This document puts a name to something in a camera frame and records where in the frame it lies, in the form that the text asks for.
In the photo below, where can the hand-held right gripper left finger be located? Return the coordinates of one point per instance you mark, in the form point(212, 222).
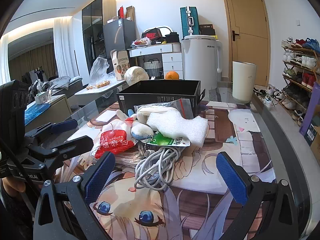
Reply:
point(100, 177)

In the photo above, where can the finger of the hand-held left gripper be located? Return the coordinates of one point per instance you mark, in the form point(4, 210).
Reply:
point(77, 143)
point(63, 126)

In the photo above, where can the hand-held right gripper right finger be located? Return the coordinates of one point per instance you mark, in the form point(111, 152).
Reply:
point(232, 177)

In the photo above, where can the red printed snack packet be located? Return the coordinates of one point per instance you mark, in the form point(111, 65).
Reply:
point(112, 142)

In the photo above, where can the green and white sachet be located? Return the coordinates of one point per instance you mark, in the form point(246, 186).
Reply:
point(163, 140)

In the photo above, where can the white foam block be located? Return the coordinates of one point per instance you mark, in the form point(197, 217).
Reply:
point(175, 127)

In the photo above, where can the black cardboard box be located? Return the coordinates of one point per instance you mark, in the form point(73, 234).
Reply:
point(155, 97)

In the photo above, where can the person's left hand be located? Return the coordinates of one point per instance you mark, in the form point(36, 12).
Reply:
point(12, 187)

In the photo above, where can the beige cabinet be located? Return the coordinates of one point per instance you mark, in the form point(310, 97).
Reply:
point(57, 110)

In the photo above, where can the blue packet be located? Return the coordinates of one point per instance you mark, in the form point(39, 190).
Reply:
point(36, 110)

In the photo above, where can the small white box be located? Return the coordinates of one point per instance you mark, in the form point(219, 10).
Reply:
point(42, 98)

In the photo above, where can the printed cartoon desk mat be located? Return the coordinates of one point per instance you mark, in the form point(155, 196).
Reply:
point(200, 180)

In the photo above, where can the pile of grey clothes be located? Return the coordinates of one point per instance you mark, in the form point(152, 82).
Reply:
point(57, 82)

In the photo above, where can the white side table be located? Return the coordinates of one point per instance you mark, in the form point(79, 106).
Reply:
point(100, 92)

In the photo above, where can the white and blue plush toy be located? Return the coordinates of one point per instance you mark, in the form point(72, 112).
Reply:
point(140, 131)

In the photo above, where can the clear plastic bag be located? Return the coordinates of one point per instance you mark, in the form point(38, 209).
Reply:
point(98, 72)

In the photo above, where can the white curtain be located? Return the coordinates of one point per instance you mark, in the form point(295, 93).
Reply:
point(62, 47)

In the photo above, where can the cardboard fruit box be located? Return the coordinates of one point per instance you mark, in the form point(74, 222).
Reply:
point(121, 65)

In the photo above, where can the shoes on floor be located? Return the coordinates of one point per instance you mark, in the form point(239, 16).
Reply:
point(268, 95)

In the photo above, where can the brown cardboard box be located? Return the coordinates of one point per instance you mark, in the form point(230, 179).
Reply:
point(313, 137)

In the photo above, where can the white cylindrical bin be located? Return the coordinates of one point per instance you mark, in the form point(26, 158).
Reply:
point(243, 82)

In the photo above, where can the dark wardrobe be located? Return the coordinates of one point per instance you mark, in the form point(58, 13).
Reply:
point(93, 30)

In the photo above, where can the black fridge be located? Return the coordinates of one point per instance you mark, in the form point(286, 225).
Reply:
point(117, 37)

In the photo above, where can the grey wicker basket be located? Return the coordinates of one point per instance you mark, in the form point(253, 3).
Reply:
point(152, 68)

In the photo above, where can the purple box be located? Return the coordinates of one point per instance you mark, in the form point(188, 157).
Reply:
point(311, 105)

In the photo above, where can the plate of food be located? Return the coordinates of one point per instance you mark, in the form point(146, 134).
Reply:
point(141, 42)

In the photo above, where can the orange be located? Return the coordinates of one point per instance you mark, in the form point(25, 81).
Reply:
point(172, 75)

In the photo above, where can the large white appliance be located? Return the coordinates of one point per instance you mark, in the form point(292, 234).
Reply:
point(200, 62)

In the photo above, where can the shoe rack with shoes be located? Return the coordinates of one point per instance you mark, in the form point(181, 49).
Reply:
point(300, 75)

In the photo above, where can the white dresser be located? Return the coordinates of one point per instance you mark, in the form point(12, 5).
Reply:
point(170, 57)

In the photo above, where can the red and black shoe box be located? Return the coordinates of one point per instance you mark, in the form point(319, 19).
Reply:
point(151, 34)

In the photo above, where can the wooden door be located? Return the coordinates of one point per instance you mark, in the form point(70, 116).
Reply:
point(247, 42)

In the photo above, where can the black bag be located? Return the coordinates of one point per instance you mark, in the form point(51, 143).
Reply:
point(172, 38)

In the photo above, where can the small black box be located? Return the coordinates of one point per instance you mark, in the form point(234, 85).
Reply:
point(207, 29)

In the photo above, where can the teal suitcase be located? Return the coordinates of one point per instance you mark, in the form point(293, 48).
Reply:
point(188, 22)

